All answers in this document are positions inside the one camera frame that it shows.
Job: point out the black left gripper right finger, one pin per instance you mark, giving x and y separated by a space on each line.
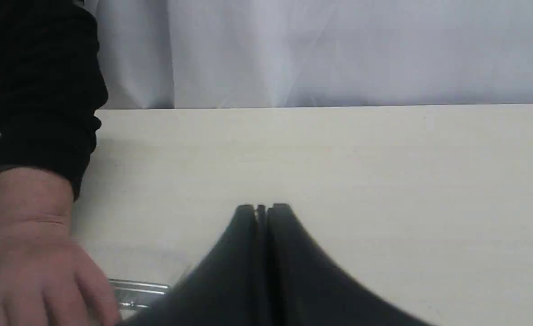
307 288

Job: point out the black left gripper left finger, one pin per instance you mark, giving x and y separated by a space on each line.
220 291

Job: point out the person's bare hand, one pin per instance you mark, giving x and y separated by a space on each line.
47 279

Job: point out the black sleeved forearm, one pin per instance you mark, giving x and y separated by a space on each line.
50 87

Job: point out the white backdrop curtain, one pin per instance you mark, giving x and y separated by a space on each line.
192 54

